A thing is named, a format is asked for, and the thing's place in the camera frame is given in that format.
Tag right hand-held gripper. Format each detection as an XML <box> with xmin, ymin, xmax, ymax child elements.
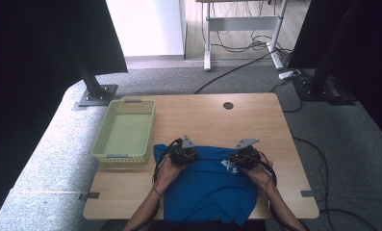
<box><xmin>228</xmin><ymin>138</ymin><xmax>264</xmax><ymax>170</ymax></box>

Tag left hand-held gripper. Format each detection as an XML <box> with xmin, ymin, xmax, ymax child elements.
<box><xmin>168</xmin><ymin>134</ymin><xmax>199</xmax><ymax>167</ymax></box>

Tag blue t-shirt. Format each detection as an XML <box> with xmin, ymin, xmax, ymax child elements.
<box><xmin>153</xmin><ymin>143</ymin><xmax>260</xmax><ymax>226</ymax></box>

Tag pale green plastic basket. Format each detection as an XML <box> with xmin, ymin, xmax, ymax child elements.
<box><xmin>90</xmin><ymin>99</ymin><xmax>157</xmax><ymax>166</ymax></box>

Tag person's right hand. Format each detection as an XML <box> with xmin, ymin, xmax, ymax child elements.
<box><xmin>242</xmin><ymin>159</ymin><xmax>275</xmax><ymax>193</ymax></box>

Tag person's left hand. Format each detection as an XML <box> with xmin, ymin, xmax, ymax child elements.
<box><xmin>153</xmin><ymin>153</ymin><xmax>187</xmax><ymax>195</ymax></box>

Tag person's dark clothing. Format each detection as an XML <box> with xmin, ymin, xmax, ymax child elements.
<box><xmin>100</xmin><ymin>219</ymin><xmax>310</xmax><ymax>231</ymax></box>

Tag white power strip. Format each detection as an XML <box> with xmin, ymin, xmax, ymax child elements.
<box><xmin>278</xmin><ymin>69</ymin><xmax>302</xmax><ymax>81</ymax></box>

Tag black stand with grey base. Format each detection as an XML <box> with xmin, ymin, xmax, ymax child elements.
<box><xmin>70</xmin><ymin>44</ymin><xmax>119</xmax><ymax>111</ymax></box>

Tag left hand-held gripper cable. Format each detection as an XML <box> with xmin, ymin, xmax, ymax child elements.
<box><xmin>129</xmin><ymin>138</ymin><xmax>184</xmax><ymax>231</ymax></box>

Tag hand-held gripper cable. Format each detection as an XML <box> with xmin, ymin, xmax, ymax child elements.
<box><xmin>257</xmin><ymin>150</ymin><xmax>303</xmax><ymax>231</ymax></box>
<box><xmin>129</xmin><ymin>138</ymin><xmax>184</xmax><ymax>231</ymax></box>

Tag right hand-held gripper cable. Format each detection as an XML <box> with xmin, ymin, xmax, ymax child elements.
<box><xmin>257</xmin><ymin>150</ymin><xmax>303</xmax><ymax>231</ymax></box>

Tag thin black floor cable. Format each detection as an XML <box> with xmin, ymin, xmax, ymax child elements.
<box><xmin>293</xmin><ymin>136</ymin><xmax>330</xmax><ymax>231</ymax></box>

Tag black power strip cable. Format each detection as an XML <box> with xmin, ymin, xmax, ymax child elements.
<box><xmin>269</xmin><ymin>78</ymin><xmax>304</xmax><ymax>114</ymax></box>

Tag long black floor cable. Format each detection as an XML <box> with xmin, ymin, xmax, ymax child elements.
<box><xmin>193</xmin><ymin>47</ymin><xmax>278</xmax><ymax>95</ymax></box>

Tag looped black floor cable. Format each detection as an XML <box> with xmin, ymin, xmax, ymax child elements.
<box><xmin>319</xmin><ymin>209</ymin><xmax>379</xmax><ymax>231</ymax></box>

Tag tangle of cables under desk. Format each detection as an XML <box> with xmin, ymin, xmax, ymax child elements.
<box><xmin>211</xmin><ymin>0</ymin><xmax>293</xmax><ymax>61</ymax></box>

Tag white desk frame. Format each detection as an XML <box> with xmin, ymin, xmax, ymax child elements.
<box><xmin>196</xmin><ymin>0</ymin><xmax>289</xmax><ymax>71</ymax></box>

